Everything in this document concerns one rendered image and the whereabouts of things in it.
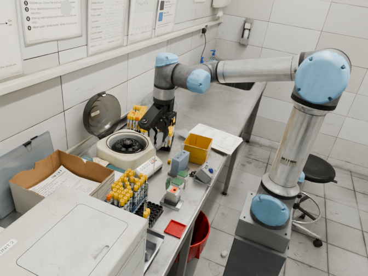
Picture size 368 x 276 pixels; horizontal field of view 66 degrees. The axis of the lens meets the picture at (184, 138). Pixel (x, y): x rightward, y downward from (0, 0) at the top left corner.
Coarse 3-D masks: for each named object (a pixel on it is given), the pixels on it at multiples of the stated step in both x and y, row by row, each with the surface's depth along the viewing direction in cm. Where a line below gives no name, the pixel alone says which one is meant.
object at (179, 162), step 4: (180, 152) 138; (184, 152) 139; (188, 152) 139; (176, 156) 135; (180, 156) 135; (184, 156) 136; (188, 156) 140; (172, 160) 134; (176, 160) 132; (180, 160) 132; (184, 160) 137; (172, 164) 134; (176, 164) 133; (180, 164) 134; (184, 164) 139; (172, 168) 135; (176, 168) 134; (180, 168) 136; (184, 168) 140; (188, 168) 143; (168, 172) 138; (172, 172) 136; (176, 172) 135; (176, 176) 136
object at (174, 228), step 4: (172, 220) 112; (168, 224) 110; (172, 224) 111; (176, 224) 112; (180, 224) 112; (168, 228) 109; (172, 228) 110; (176, 228) 110; (180, 228) 110; (184, 228) 109; (164, 232) 107; (168, 232) 107; (172, 232) 108; (176, 232) 108; (180, 232) 108; (176, 236) 106; (180, 236) 106
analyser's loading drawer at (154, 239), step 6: (150, 228) 101; (150, 234) 101; (156, 234) 100; (162, 234) 99; (150, 240) 95; (156, 240) 99; (162, 240) 99; (150, 246) 96; (156, 246) 95; (150, 252) 95; (156, 252) 95; (150, 258) 92; (144, 270) 89
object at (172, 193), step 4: (168, 188) 118; (172, 188) 118; (176, 188) 118; (168, 192) 117; (172, 192) 116; (176, 192) 117; (168, 196) 118; (172, 196) 117; (176, 196) 116; (172, 200) 118; (176, 200) 118
